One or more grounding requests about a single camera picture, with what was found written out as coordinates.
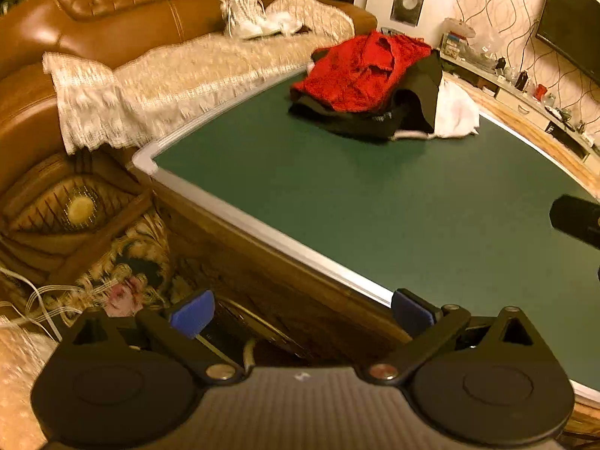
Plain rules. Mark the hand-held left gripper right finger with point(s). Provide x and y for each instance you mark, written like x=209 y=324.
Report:
x=412 y=311

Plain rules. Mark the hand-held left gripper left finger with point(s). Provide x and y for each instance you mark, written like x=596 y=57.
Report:
x=192 y=311

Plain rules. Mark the white garment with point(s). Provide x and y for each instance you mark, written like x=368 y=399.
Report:
x=457 y=112

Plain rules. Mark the floral rug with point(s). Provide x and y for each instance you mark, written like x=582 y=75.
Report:
x=131 y=272

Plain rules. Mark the marble coffee table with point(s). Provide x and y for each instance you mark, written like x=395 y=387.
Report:
x=529 y=131

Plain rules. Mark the green table board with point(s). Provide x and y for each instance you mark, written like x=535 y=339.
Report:
x=375 y=197

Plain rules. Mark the red cup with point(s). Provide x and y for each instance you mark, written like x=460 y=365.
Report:
x=541 y=91

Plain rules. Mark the white curved television cabinet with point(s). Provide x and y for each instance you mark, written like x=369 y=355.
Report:
x=515 y=98

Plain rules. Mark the tall dark bottle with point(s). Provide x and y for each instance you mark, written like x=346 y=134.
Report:
x=521 y=79

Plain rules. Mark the small dark bottle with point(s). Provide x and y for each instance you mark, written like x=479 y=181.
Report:
x=500 y=63

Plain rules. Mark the flat screen television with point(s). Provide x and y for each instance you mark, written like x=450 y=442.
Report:
x=572 y=23

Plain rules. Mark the black garment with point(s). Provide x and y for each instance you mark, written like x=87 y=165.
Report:
x=422 y=89

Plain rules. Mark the cream lace sofa cover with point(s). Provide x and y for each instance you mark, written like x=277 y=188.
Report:
x=187 y=79

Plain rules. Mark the red garment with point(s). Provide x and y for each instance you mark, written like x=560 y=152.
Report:
x=356 y=75

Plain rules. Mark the brown leather sofa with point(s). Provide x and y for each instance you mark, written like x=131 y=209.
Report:
x=140 y=14

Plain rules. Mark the grey wall poster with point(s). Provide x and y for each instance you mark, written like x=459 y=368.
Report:
x=410 y=2

